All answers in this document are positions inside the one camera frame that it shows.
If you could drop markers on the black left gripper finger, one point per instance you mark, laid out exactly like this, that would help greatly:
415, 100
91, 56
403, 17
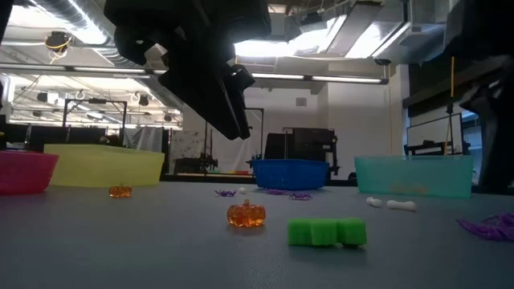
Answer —
240, 92
201, 96

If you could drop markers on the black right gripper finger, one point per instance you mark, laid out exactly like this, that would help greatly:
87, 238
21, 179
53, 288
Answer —
498, 152

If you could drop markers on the black background robot arm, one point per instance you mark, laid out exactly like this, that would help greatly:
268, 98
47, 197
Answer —
206, 162

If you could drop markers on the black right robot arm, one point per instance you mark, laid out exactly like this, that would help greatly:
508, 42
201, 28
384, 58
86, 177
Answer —
482, 28

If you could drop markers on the grey fabric cover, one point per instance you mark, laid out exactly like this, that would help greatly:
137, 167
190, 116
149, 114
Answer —
144, 138

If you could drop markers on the long ceiling light bar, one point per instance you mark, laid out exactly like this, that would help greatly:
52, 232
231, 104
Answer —
321, 78

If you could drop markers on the black cabinet machine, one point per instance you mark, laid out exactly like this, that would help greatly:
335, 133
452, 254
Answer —
305, 144

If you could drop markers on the translucent teal plastic bin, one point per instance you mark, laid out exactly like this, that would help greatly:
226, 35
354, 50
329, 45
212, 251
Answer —
413, 170

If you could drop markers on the blue plastic basket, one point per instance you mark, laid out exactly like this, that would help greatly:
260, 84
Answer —
289, 174

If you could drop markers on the translucent yellow-green plastic bin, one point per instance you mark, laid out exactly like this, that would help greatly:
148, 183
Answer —
100, 166

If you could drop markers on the black low partition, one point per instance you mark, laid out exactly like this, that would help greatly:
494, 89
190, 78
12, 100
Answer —
48, 138

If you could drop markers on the green plastic skeleton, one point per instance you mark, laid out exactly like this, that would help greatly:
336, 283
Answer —
325, 233

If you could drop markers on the pink round plastic bowl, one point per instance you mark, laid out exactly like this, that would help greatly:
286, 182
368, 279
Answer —
24, 172

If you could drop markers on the black frame robot station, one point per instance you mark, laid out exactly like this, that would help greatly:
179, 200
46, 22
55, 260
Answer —
262, 132

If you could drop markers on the grey wall vent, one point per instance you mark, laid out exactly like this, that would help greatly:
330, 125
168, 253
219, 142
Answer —
301, 101

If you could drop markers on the black table frame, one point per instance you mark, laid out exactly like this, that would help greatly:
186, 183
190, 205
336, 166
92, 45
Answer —
209, 180

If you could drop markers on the silver ventilation duct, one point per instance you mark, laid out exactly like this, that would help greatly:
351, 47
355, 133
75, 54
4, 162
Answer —
361, 36

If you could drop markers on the black ceiling camera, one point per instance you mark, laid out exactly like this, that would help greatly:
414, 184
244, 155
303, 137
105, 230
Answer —
57, 40

